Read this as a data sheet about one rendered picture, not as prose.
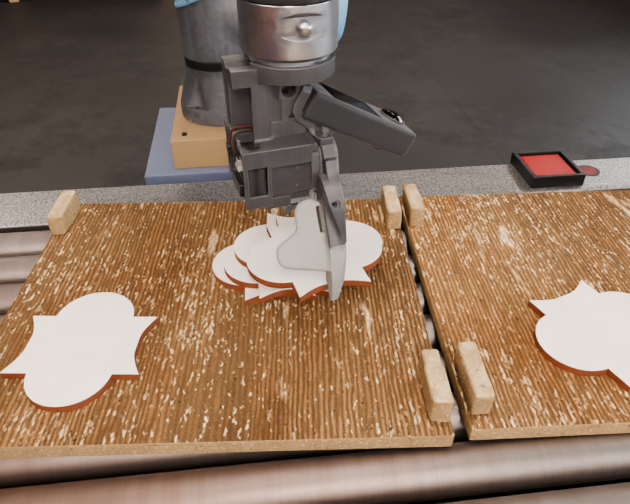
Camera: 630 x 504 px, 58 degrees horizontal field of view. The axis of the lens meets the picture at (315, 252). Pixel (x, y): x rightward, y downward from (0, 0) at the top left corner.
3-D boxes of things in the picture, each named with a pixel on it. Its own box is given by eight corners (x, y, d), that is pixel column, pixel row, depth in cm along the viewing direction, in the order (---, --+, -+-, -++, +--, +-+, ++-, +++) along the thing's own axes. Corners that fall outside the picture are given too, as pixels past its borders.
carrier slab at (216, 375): (72, 213, 72) (69, 203, 71) (392, 208, 73) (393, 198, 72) (-65, 461, 44) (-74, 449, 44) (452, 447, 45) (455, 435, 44)
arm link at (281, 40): (319, -22, 45) (358, 3, 39) (319, 37, 48) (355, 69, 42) (226, -15, 43) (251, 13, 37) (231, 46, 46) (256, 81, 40)
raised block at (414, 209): (399, 200, 72) (401, 181, 70) (414, 200, 72) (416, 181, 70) (408, 227, 67) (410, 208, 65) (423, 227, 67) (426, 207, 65)
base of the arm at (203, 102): (180, 96, 103) (170, 40, 97) (261, 87, 106) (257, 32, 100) (185, 131, 91) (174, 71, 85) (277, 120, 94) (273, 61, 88)
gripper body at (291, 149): (229, 175, 53) (215, 44, 45) (316, 161, 55) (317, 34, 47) (248, 219, 47) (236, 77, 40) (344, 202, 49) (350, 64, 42)
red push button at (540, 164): (516, 164, 83) (519, 155, 83) (555, 162, 84) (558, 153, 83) (534, 185, 79) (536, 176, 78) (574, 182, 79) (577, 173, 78)
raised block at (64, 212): (67, 208, 70) (61, 189, 69) (82, 208, 70) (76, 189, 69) (51, 236, 66) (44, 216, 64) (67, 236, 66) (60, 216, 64)
